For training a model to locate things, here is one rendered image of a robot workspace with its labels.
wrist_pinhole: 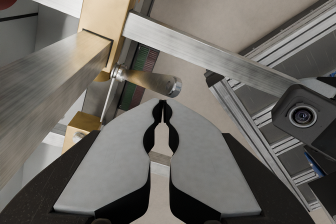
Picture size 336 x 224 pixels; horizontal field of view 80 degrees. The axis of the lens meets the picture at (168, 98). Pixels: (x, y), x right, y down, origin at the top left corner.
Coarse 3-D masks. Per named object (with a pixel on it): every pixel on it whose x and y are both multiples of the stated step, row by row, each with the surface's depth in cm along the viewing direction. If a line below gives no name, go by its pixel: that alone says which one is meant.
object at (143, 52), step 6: (144, 48) 42; (138, 54) 42; (144, 54) 42; (138, 60) 43; (144, 60) 43; (138, 66) 44; (132, 84) 46; (126, 90) 46; (132, 90) 46; (126, 96) 47; (126, 102) 48; (126, 108) 49
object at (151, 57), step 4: (152, 52) 42; (156, 52) 42; (148, 56) 43; (152, 56) 43; (148, 60) 43; (152, 60) 43; (144, 64) 44; (148, 64) 44; (152, 64) 44; (144, 68) 44; (148, 68) 44; (136, 88) 46; (140, 88) 46; (136, 92) 47; (140, 92) 47; (136, 96) 47; (140, 96) 47; (132, 100) 48; (136, 100) 48; (132, 104) 48; (136, 104) 48
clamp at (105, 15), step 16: (96, 0) 23; (112, 0) 23; (128, 0) 23; (80, 16) 23; (96, 16) 23; (112, 16) 23; (96, 32) 24; (112, 32) 24; (112, 48) 25; (112, 64) 26; (96, 80) 27
